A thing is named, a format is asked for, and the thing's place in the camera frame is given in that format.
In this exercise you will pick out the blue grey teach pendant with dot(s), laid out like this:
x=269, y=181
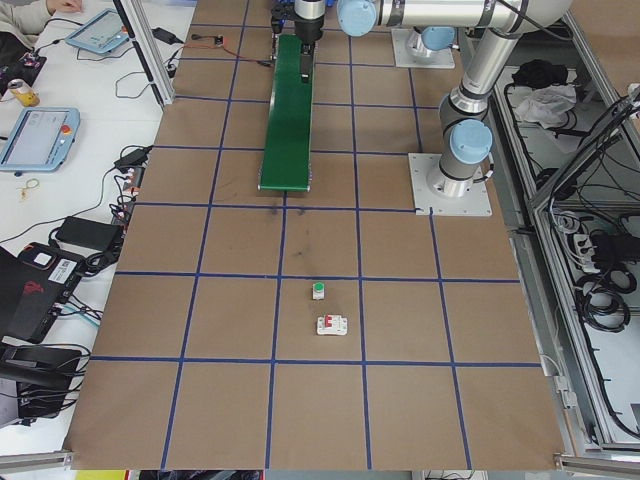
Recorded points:
x=97, y=31
x=37, y=140

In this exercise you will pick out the small controller circuit board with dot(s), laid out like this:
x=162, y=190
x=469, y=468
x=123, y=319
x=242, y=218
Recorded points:
x=218, y=40

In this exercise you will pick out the beige sleeved forearm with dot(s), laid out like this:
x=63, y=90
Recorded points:
x=20, y=17

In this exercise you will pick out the V-shaped metal bar frame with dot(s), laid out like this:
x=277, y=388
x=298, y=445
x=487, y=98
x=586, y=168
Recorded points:
x=537, y=320

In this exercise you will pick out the black cloth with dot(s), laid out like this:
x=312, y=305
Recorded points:
x=540, y=72

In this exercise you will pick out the black flat device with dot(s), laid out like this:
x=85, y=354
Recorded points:
x=35, y=367

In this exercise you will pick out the white power strip red switches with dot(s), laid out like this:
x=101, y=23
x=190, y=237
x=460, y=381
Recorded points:
x=127, y=192

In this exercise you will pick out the green conveyor belt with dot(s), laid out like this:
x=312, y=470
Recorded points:
x=290, y=125

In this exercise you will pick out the bare person hand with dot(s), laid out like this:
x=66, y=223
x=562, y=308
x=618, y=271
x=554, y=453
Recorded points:
x=62, y=5

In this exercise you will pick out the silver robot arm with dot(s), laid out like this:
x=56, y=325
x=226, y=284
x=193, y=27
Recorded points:
x=425, y=46
x=480, y=80

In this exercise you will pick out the green and white push button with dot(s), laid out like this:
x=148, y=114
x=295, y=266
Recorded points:
x=318, y=290

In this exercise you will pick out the aluminium profile post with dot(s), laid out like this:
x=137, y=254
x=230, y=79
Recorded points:
x=152, y=55

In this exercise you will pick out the large black power brick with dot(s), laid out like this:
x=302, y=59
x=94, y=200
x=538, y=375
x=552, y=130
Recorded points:
x=87, y=232

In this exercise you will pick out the thin black pole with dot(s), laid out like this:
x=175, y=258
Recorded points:
x=135, y=37

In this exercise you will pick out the yellow drink can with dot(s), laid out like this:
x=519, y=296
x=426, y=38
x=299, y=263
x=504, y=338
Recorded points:
x=24, y=94

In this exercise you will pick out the black box with stickers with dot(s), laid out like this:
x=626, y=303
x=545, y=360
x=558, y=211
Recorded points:
x=27, y=64

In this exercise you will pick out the white square base plate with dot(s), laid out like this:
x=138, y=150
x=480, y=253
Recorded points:
x=467, y=202
x=445, y=57

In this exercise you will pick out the white crumpled cloth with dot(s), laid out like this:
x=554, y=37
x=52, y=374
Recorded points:
x=542, y=105

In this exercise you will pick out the white red circuit breaker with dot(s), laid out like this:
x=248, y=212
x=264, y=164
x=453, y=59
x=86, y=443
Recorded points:
x=331, y=326

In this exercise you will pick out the small black power adapter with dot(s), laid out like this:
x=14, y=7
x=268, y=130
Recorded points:
x=164, y=34

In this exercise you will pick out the black computer red logo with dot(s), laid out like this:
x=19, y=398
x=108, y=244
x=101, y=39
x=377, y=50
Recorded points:
x=35, y=295

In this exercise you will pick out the aluminium profile bar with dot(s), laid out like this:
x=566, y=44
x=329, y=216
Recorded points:
x=35, y=461
x=597, y=462

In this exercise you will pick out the black power adapter block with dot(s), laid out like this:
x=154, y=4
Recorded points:
x=607, y=249

